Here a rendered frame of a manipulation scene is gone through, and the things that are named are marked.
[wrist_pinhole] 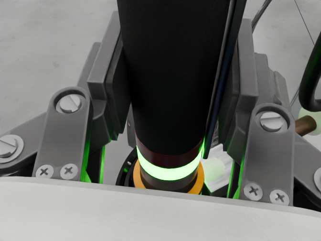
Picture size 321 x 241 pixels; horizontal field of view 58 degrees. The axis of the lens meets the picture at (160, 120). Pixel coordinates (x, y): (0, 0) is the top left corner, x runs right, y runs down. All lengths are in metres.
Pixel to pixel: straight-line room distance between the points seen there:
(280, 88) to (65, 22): 2.51
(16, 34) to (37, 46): 0.28
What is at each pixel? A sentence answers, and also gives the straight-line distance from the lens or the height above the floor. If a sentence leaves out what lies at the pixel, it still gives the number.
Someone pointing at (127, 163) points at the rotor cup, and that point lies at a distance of 0.45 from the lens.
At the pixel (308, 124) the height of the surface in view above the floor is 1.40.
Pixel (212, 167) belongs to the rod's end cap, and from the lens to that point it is 0.21.
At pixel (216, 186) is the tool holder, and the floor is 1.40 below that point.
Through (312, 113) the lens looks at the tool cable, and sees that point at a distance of 0.26.
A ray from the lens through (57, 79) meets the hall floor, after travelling 2.39.
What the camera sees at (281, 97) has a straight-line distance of 0.64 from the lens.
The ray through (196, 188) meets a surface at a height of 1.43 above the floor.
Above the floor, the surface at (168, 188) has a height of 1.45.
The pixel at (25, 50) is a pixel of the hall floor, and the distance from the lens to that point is 2.75.
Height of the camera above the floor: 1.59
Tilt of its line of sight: 53 degrees down
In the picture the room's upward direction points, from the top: 1 degrees counter-clockwise
